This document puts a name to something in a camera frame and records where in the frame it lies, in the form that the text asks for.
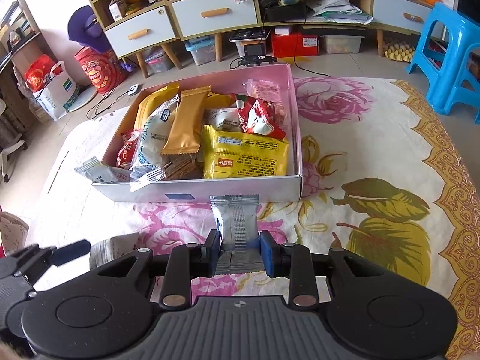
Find cream green biscuit pack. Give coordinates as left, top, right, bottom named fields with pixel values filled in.
left=89, top=232, right=138, bottom=270

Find silver grey snack packet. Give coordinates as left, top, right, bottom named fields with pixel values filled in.
left=210, top=195, right=264, bottom=275

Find yellow printed snack pack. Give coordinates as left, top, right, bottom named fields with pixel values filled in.
left=201, top=124, right=289, bottom=179

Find gold wafer bar pack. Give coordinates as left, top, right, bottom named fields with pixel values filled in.
left=161, top=86, right=211, bottom=155

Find white blue snack pack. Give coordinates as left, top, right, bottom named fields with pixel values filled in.
left=130, top=94, right=181, bottom=193

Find red white candy bag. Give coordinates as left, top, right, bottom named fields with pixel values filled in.
left=232, top=94, right=287, bottom=140

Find white snack packet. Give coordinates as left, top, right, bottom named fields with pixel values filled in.
left=204, top=108, right=241, bottom=132

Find yellow snack bag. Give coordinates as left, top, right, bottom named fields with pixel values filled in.
left=117, top=82, right=180, bottom=134
left=204, top=92, right=235, bottom=110

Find pink rice cracker pack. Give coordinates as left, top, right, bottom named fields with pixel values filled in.
left=246, top=79, right=287, bottom=125

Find pink cardboard box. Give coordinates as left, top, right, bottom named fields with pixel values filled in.
left=92, top=64, right=304, bottom=203

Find floral tablecloth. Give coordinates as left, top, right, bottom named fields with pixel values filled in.
left=49, top=77, right=479, bottom=359

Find white office chair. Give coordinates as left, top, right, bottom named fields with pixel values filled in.
left=1, top=99, right=28, bottom=183

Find white paper shopping bag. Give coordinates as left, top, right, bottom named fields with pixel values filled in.
left=25, top=54, right=80, bottom=120

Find red cylindrical gift box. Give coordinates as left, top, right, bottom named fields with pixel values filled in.
left=75, top=46, right=128, bottom=94

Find red storage box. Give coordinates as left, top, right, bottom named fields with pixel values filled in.
left=271, top=33, right=319, bottom=58

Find purple plush toy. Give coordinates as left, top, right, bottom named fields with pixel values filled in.
left=67, top=6, right=128, bottom=78

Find wooden cabinet white drawers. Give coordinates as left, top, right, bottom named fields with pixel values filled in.
left=89, top=0, right=261, bottom=78

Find low wooden tv shelf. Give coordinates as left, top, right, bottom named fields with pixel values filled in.
left=260, top=0, right=432, bottom=55

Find blue plastic stool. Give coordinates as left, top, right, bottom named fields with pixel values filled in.
left=407, top=2, right=479, bottom=116

